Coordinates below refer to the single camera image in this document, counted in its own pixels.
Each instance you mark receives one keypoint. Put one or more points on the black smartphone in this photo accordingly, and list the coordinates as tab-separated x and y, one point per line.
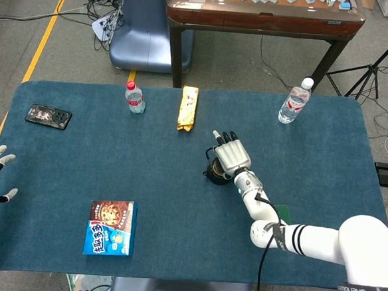
47	117

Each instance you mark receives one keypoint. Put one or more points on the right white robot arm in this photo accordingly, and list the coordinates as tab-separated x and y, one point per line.
307	240

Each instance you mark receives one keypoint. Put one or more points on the green yellow sponge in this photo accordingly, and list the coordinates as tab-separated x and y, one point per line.
284	211

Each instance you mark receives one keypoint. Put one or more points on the black cast iron teapot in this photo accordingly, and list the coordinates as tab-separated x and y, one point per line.
213	178

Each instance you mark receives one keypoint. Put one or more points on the white cap water bottle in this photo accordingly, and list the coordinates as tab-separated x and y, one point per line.
291	105

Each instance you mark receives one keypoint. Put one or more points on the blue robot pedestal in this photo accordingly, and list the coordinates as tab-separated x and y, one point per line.
144	42

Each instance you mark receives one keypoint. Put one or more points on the blue cookie box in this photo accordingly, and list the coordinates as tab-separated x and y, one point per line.
109	229

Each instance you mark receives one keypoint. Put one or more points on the red cap water bottle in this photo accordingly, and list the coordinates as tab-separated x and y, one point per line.
135	101

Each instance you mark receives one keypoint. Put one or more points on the brown mahjong table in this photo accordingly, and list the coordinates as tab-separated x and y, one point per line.
262	22

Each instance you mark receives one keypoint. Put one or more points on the white power strip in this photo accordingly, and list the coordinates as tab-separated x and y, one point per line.
100	29

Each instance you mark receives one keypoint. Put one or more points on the gold foil tea packet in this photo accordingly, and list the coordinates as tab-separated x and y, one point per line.
187	111

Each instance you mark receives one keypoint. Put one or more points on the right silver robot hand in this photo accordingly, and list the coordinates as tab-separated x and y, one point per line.
231	155

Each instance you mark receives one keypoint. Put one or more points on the blue felt table mat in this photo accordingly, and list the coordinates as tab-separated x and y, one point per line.
145	182

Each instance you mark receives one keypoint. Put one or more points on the black tripod stand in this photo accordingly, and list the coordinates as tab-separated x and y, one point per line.
372	69

